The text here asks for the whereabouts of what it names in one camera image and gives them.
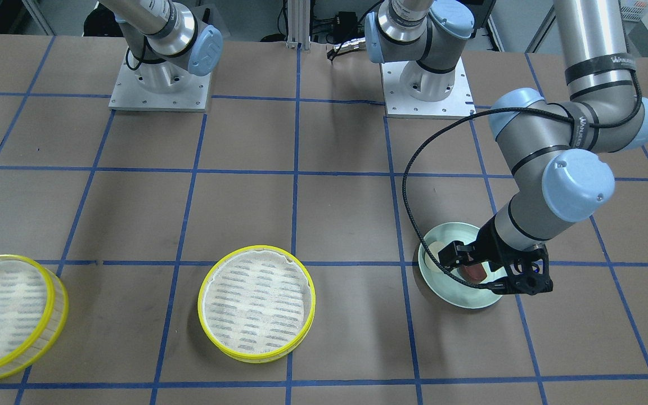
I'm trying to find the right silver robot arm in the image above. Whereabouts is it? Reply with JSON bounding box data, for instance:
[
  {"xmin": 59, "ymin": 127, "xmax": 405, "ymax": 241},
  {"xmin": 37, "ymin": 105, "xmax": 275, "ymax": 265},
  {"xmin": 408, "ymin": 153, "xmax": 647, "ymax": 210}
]
[{"xmin": 100, "ymin": 1, "xmax": 224, "ymax": 95}]

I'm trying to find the white steamed bun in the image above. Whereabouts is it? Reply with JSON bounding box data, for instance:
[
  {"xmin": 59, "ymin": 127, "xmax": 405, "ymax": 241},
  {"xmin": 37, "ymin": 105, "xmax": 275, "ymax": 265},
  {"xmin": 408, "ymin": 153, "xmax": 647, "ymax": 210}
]
[{"xmin": 424, "ymin": 241, "xmax": 447, "ymax": 272}]

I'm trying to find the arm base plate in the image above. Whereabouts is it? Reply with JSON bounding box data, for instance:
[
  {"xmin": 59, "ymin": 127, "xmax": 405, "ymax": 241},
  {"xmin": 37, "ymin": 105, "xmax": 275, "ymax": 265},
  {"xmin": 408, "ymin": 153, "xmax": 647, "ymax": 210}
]
[
  {"xmin": 380, "ymin": 58, "xmax": 475, "ymax": 120},
  {"xmin": 109, "ymin": 51, "xmax": 213, "ymax": 113}
]

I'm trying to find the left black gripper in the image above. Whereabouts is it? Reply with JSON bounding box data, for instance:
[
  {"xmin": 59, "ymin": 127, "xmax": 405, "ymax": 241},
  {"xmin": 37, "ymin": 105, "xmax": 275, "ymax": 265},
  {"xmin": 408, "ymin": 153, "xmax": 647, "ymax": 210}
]
[{"xmin": 439, "ymin": 218, "xmax": 554, "ymax": 295}]

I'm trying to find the black braided cable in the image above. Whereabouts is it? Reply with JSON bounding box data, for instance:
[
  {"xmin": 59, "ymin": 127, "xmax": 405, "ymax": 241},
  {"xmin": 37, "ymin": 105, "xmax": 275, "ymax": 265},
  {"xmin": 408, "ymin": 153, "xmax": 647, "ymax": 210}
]
[{"xmin": 402, "ymin": 67, "xmax": 643, "ymax": 291}]

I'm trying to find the light green plate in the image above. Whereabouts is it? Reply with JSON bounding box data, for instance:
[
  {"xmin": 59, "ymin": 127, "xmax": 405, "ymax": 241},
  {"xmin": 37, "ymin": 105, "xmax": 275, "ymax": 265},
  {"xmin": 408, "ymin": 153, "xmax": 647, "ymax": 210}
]
[{"xmin": 418, "ymin": 222, "xmax": 515, "ymax": 310}]

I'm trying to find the aluminium frame post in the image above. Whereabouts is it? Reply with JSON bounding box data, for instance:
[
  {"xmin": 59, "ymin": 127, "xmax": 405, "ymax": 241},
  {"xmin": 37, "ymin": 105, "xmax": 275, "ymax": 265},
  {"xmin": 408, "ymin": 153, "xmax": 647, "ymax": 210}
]
[{"xmin": 285, "ymin": 0, "xmax": 312, "ymax": 53}]

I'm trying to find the brown steamed bun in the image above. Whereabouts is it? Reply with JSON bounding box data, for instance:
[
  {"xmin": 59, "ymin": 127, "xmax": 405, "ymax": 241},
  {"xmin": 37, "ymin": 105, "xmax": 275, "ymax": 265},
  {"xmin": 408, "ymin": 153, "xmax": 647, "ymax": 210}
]
[{"xmin": 458, "ymin": 263, "xmax": 488, "ymax": 285}]

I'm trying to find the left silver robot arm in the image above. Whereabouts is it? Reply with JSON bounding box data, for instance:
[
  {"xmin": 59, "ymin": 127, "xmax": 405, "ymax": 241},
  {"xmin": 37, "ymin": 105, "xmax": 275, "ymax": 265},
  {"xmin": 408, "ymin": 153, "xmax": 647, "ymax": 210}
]
[{"xmin": 364, "ymin": 1, "xmax": 648, "ymax": 295}]

